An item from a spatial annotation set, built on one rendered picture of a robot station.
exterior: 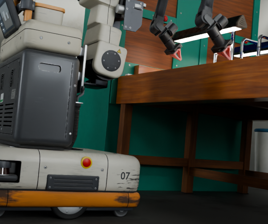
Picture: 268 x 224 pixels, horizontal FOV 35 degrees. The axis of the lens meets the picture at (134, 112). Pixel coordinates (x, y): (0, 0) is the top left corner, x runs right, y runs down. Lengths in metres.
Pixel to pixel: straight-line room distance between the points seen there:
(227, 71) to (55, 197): 0.97
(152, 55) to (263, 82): 1.33
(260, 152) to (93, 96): 2.06
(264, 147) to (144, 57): 1.90
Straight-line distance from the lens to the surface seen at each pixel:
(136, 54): 3.01
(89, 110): 3.13
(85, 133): 3.15
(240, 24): 2.54
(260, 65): 1.95
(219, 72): 2.11
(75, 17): 4.72
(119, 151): 2.80
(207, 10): 2.20
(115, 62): 2.11
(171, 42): 2.55
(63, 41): 1.85
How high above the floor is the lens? 0.36
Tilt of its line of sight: 4 degrees up
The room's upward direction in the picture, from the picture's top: 5 degrees clockwise
